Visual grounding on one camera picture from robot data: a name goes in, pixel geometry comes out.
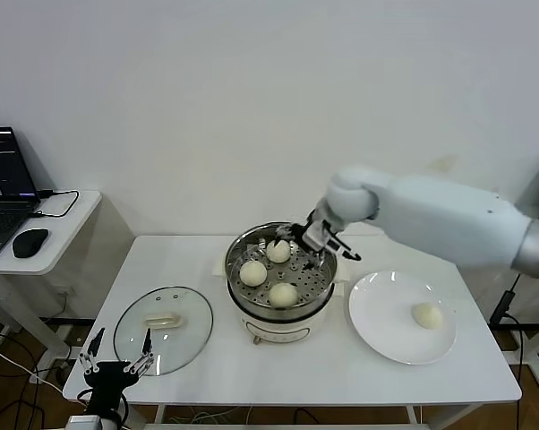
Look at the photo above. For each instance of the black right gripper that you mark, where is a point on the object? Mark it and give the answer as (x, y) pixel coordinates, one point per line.
(316, 237)

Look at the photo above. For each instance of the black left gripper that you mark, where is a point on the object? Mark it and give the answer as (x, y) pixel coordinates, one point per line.
(108, 380)

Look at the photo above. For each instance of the white steamed baozi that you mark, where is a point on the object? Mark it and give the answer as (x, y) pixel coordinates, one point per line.
(278, 251)
(427, 315)
(253, 273)
(283, 295)

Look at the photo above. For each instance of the round glass pot lid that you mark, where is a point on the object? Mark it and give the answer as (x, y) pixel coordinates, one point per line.
(180, 340)

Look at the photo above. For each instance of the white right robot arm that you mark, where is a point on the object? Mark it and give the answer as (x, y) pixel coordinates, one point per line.
(430, 219)

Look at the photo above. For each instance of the stainless steel steamer basket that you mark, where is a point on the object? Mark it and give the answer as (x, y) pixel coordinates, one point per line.
(310, 277)

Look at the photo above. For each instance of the cream electric cooking pot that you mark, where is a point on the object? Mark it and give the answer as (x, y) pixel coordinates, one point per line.
(287, 331)

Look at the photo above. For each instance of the white round plate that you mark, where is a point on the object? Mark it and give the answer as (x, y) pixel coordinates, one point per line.
(386, 322)

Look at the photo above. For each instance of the white side table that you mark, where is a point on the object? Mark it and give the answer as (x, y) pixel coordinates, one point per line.
(72, 233)
(538, 349)

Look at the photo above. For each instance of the black computer mouse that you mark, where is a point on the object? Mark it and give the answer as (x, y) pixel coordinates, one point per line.
(30, 243)

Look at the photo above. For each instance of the black laptop with keyboard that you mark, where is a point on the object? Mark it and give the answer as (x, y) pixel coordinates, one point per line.
(5, 170)

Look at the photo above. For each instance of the white wall socket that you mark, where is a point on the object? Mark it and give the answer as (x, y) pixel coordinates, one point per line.
(65, 294)

